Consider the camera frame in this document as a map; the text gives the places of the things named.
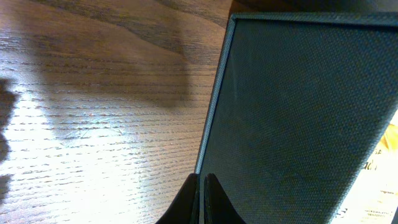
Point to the yellow snack bag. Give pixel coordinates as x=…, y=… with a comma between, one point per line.
x=373, y=196

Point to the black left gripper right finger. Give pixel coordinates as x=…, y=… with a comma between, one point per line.
x=218, y=209

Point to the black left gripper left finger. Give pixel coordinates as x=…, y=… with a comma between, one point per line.
x=184, y=209

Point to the dark green box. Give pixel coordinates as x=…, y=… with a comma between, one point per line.
x=299, y=103

